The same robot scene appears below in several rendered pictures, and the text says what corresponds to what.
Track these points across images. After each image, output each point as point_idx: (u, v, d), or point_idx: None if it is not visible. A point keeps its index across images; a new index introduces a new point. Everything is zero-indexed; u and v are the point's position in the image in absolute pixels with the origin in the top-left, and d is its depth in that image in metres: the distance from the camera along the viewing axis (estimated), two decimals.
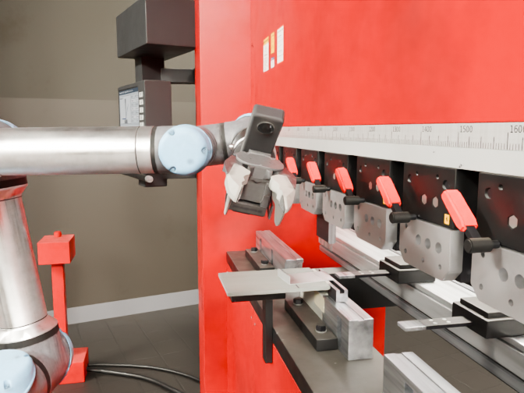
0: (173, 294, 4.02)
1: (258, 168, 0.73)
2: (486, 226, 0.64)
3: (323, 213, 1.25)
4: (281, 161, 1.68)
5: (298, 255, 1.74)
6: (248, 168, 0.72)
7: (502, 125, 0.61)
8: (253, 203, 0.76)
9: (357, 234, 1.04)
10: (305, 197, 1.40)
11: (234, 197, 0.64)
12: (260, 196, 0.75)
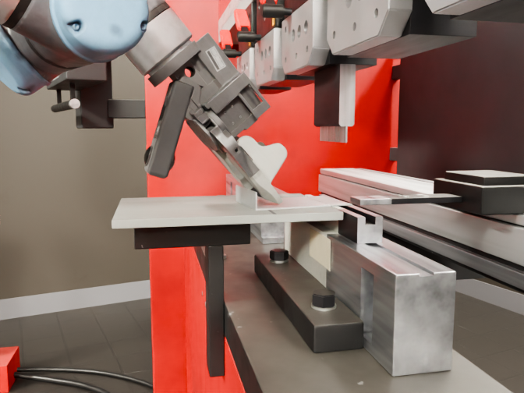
0: (143, 282, 3.32)
1: (215, 147, 0.63)
2: None
3: (330, 40, 0.55)
4: (254, 27, 0.99)
5: (284, 191, 1.05)
6: (217, 150, 0.65)
7: None
8: (249, 114, 0.63)
9: (435, 2, 0.35)
10: (291, 45, 0.70)
11: (260, 196, 0.69)
12: (242, 122, 0.62)
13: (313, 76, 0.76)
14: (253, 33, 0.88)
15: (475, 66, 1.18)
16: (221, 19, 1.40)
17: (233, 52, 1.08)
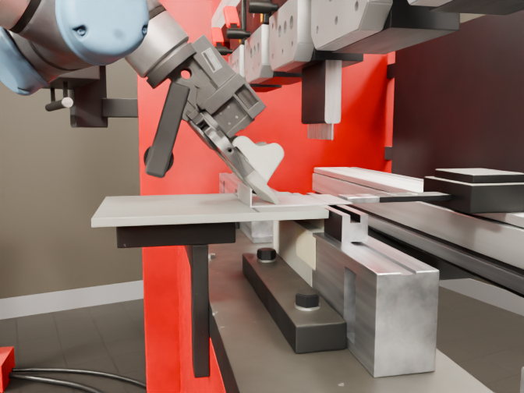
0: (139, 281, 3.31)
1: (214, 147, 0.64)
2: None
3: (313, 36, 0.54)
4: (244, 24, 0.98)
5: (274, 190, 1.04)
6: (217, 150, 0.65)
7: None
8: (247, 114, 0.63)
9: None
10: (277, 41, 0.69)
11: None
12: (240, 122, 0.63)
13: (301, 72, 0.75)
14: (242, 30, 0.87)
15: (469, 64, 1.17)
16: (214, 17, 1.39)
17: (224, 50, 1.07)
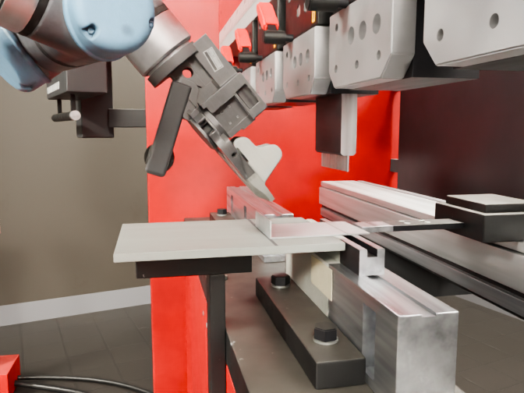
0: (143, 288, 3.32)
1: None
2: None
3: (331, 74, 0.55)
4: (255, 46, 0.99)
5: (285, 209, 1.04)
6: (218, 150, 0.65)
7: None
8: (248, 114, 0.63)
9: (438, 55, 0.35)
10: (292, 72, 0.70)
11: (270, 200, 0.66)
12: (241, 122, 0.63)
13: (314, 100, 0.76)
14: (254, 54, 0.88)
15: (476, 82, 1.18)
16: (221, 33, 1.40)
17: (234, 69, 1.07)
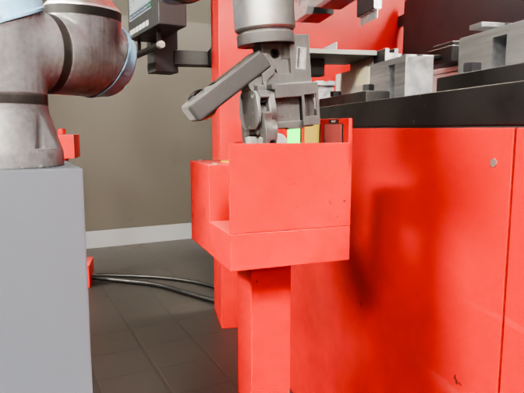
0: (181, 224, 3.86)
1: (252, 129, 0.64)
2: None
3: None
4: None
5: None
6: (249, 134, 0.66)
7: None
8: None
9: None
10: None
11: None
12: (288, 123, 0.64)
13: None
14: None
15: (456, 5, 1.72)
16: None
17: None
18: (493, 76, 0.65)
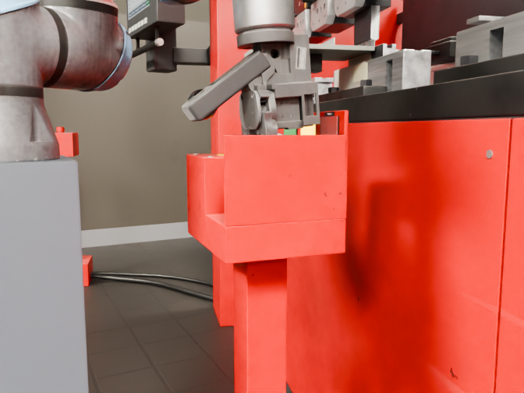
0: (180, 223, 3.86)
1: (252, 129, 0.64)
2: None
3: None
4: None
5: None
6: (249, 134, 0.66)
7: None
8: None
9: None
10: None
11: None
12: (288, 123, 0.64)
13: (352, 18, 1.30)
14: None
15: (454, 1, 1.72)
16: None
17: None
18: (490, 68, 0.65)
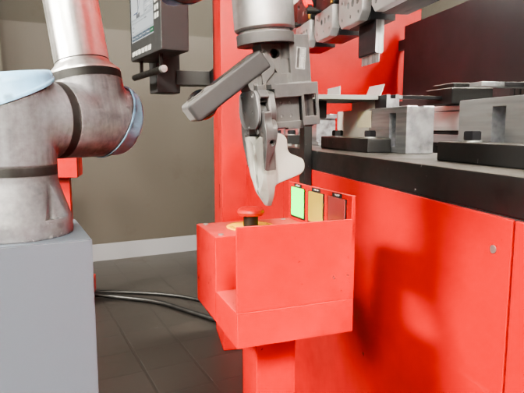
0: (182, 237, 3.88)
1: (252, 129, 0.64)
2: None
3: (373, 5, 1.10)
4: (313, 6, 1.54)
5: None
6: (249, 134, 0.66)
7: None
8: None
9: None
10: (346, 12, 1.26)
11: (264, 204, 0.66)
12: (288, 123, 0.64)
13: (356, 30, 1.31)
14: (316, 8, 1.44)
15: (456, 35, 1.74)
16: None
17: (295, 24, 1.63)
18: (493, 152, 0.67)
